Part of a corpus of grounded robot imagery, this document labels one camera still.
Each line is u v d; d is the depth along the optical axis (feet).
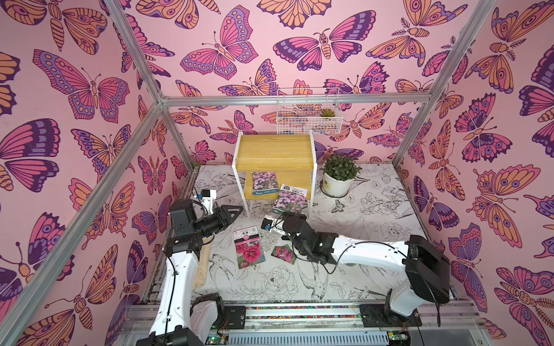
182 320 1.32
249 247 2.96
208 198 2.29
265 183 3.00
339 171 3.09
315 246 1.98
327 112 3.02
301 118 3.48
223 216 2.16
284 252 2.87
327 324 2.39
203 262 2.86
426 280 1.42
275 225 2.19
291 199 2.79
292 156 2.59
